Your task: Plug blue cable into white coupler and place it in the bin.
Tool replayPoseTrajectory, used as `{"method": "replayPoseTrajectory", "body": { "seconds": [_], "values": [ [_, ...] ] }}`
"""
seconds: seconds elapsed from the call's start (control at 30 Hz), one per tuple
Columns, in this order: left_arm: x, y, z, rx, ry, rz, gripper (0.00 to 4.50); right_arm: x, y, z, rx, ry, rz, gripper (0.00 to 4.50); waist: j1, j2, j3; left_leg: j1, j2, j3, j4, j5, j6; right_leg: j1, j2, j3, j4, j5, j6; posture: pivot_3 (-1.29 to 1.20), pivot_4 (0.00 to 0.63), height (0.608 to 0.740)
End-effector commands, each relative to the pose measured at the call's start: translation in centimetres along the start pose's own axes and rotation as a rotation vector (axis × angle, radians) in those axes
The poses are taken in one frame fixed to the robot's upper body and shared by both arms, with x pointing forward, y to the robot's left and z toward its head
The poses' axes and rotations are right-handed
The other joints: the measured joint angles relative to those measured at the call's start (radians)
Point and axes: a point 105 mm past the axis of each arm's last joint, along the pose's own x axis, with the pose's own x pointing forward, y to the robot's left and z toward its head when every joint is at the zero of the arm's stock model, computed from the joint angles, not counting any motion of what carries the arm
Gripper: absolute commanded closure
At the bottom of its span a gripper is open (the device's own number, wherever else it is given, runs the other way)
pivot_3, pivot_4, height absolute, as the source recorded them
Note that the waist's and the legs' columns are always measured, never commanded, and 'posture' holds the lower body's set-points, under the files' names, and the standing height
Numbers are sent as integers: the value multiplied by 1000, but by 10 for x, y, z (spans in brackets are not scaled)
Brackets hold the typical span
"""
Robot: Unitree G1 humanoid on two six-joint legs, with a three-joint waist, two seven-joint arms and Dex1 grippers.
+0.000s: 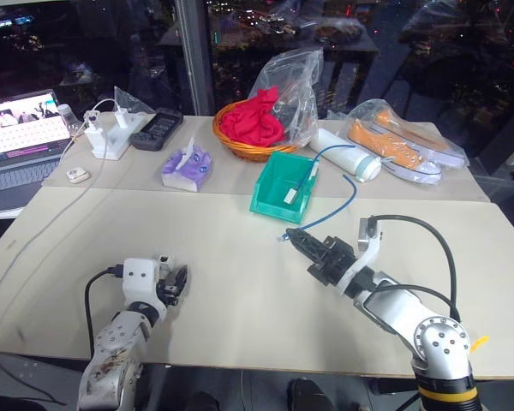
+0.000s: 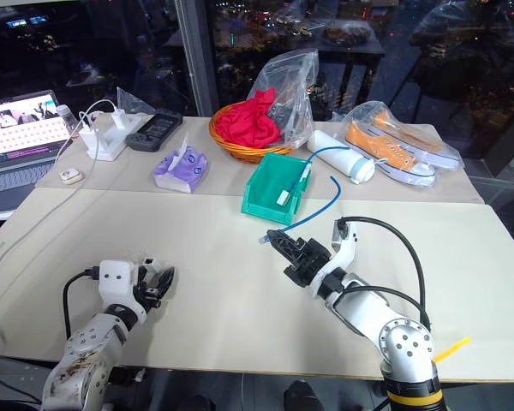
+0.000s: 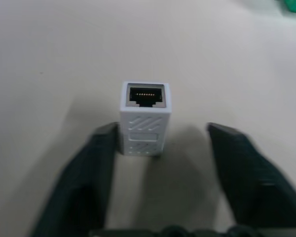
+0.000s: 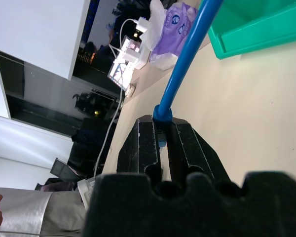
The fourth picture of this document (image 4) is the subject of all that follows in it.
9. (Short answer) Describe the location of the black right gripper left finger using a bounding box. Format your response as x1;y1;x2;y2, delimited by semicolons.
116;115;162;179

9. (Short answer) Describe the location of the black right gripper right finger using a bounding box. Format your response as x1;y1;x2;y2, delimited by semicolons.
166;117;231;186

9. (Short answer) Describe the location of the blue plastic rod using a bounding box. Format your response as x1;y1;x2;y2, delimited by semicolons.
152;0;224;148

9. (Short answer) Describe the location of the green plastic bin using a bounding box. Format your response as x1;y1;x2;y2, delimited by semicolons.
199;0;296;60

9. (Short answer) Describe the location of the tablet with lit screen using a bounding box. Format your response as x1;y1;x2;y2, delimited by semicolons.
107;61;135;91

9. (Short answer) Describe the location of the purple tissue pack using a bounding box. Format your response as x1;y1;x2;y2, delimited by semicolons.
148;5;200;64

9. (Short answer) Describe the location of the white plastic bag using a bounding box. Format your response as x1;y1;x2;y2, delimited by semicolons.
139;0;177;72

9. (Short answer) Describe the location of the white power adapter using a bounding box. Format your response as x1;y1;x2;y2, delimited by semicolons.
135;16;151;34

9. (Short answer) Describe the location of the white charging cable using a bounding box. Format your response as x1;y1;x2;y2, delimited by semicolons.
92;18;140;179

